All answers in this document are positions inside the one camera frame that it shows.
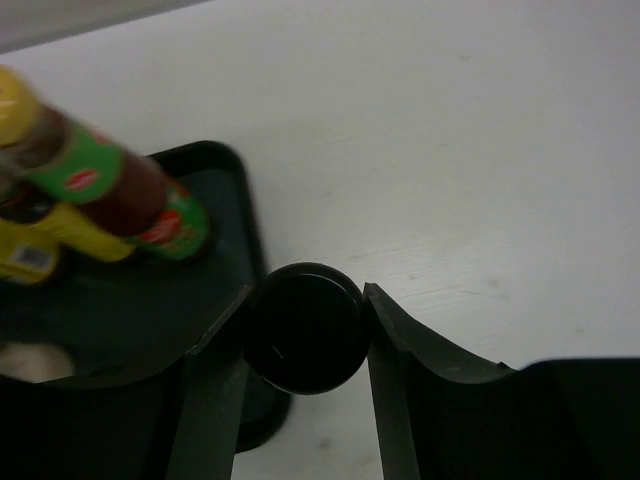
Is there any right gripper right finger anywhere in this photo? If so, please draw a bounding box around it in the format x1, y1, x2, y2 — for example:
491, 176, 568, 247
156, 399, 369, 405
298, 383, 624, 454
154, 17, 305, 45
363, 284, 639, 479

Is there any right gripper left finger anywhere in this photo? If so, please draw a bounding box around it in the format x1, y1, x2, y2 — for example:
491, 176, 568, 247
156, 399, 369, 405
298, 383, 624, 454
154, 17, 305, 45
1, 287, 250, 479

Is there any white powder shaker bottle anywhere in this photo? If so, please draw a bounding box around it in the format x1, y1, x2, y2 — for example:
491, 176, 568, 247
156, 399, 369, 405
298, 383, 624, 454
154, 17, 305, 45
1, 342, 75, 383

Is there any small black cap spice jar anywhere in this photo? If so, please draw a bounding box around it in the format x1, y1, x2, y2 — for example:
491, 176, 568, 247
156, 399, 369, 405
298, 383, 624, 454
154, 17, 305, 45
234, 262, 371, 453

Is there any yellow label oil bottle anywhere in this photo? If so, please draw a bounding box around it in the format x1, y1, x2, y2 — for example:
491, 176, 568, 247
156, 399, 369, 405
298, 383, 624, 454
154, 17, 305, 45
1, 184, 65, 286
14, 196, 137, 263

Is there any red sauce bottle green label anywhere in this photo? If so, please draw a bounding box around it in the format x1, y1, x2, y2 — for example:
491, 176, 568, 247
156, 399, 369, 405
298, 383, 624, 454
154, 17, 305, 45
1, 67, 213, 262

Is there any black plastic tray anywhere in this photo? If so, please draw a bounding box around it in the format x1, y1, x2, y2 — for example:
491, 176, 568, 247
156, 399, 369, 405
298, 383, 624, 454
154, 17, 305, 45
1, 141, 266, 388

